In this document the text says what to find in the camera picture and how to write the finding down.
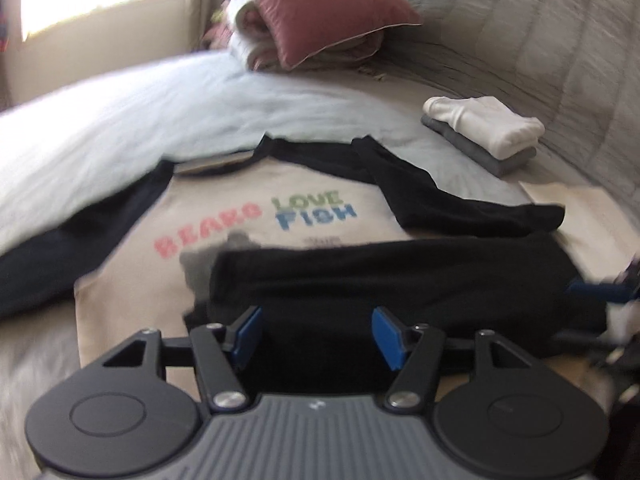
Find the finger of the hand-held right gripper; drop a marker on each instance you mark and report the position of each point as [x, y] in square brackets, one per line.
[595, 292]

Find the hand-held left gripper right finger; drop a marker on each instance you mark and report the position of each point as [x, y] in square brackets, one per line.
[387, 335]

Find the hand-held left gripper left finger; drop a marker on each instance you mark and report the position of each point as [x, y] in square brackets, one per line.
[247, 335]

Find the black garment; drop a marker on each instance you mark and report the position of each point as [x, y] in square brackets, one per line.
[400, 280]

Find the beige printed shirt black sleeves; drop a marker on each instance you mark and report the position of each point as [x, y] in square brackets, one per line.
[225, 195]

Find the grey folded garment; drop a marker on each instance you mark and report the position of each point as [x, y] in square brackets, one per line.
[495, 162]

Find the white folded garment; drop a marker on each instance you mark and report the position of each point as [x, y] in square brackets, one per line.
[490, 122]

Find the bed with grey sheet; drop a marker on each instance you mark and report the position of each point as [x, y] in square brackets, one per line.
[125, 115]

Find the grey quilted headboard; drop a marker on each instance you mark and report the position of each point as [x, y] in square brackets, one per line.
[525, 35]

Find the folded grey pink quilt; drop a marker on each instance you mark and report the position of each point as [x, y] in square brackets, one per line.
[255, 35]

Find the pink pillow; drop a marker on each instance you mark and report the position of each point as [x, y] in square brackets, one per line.
[325, 5]

